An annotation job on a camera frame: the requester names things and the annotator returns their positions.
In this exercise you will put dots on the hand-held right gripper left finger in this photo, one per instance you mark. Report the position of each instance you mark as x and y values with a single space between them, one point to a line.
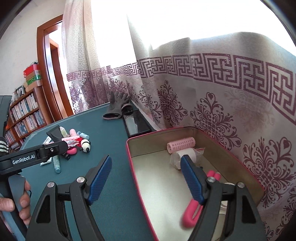
100 180

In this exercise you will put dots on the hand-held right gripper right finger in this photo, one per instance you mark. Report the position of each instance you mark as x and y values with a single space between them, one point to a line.
192 180

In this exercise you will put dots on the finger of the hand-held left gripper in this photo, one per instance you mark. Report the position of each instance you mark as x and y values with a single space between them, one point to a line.
54 148

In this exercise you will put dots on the white sachet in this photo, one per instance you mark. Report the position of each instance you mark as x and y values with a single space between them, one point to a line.
46 162

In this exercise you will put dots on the red white striped wrapper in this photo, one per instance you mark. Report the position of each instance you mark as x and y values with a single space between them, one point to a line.
71 140

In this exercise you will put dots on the red packet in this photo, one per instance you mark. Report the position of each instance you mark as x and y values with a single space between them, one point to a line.
79 142

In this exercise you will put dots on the panda toy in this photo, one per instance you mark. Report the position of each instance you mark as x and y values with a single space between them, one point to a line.
86 146

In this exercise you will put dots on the small blue white bottle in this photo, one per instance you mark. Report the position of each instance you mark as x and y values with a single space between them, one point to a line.
83 135

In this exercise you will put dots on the pink tin box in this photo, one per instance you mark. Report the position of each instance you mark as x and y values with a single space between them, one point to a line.
152 180

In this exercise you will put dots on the person's left hand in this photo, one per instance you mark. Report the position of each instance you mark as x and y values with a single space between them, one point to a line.
25 204

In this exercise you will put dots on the teal glitter tube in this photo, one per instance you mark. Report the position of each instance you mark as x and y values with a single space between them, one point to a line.
56 165

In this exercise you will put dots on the pale green sachet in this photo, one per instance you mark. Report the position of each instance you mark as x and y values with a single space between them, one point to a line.
63 131

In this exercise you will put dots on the white roll in plastic bag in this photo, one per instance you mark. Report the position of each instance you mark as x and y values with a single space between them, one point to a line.
179 158

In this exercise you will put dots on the wooden bookshelf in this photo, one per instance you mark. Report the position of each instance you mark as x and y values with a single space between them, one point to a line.
45 109

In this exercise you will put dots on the rows of books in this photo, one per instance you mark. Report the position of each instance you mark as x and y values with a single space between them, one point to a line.
25 109

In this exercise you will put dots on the black tablet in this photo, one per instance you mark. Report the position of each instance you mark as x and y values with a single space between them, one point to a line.
136 126

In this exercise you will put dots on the framed photo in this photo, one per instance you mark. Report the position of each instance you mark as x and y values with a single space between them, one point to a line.
19 91

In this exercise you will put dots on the green box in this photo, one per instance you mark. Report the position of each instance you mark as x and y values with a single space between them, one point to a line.
33 79

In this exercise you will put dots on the red box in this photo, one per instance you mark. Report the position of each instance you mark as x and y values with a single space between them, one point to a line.
31 69

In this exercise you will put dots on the sheer patterned curtain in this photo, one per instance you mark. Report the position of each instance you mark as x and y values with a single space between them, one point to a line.
78 69

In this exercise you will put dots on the patterned cream curtain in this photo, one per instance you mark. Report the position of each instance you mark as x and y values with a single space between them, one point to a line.
208 92

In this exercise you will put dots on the wooden door frame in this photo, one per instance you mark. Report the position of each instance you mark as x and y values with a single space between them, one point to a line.
44 69

